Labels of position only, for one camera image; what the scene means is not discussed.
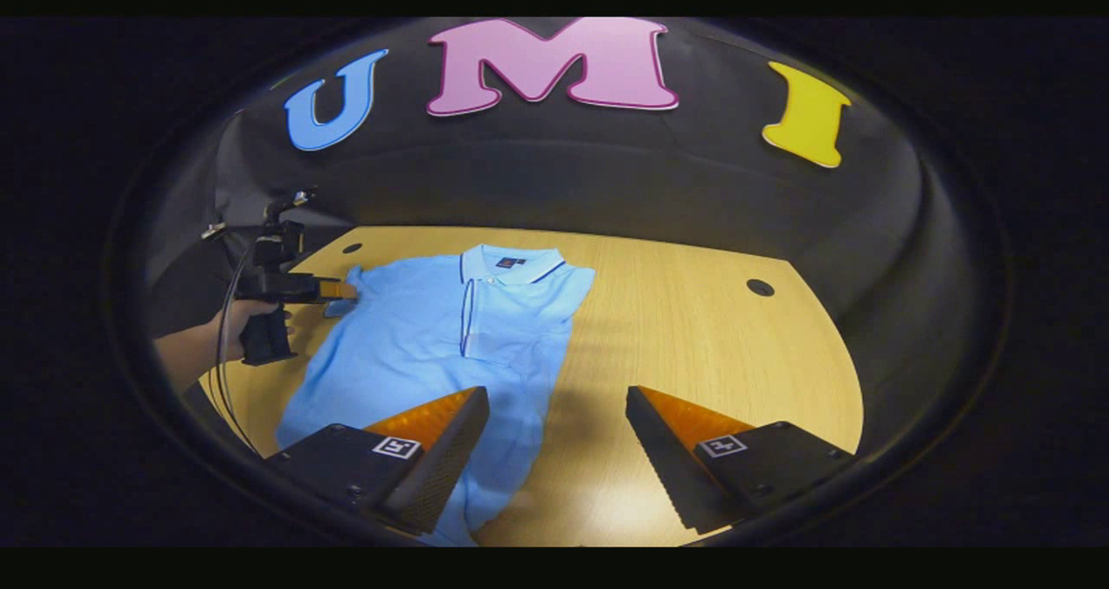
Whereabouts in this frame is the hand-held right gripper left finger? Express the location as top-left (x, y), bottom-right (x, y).
top-left (260, 386), bottom-right (491, 538)

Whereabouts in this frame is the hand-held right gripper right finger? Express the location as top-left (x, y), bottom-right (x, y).
top-left (626, 385), bottom-right (859, 536)

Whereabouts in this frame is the light blue T-shirt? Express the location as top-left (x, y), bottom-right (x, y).
top-left (276, 244), bottom-right (597, 547)

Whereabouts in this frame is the black backdrop cloth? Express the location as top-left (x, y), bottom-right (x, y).
top-left (143, 17), bottom-right (954, 451)

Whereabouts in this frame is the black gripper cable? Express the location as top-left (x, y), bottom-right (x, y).
top-left (206, 225), bottom-right (263, 453)

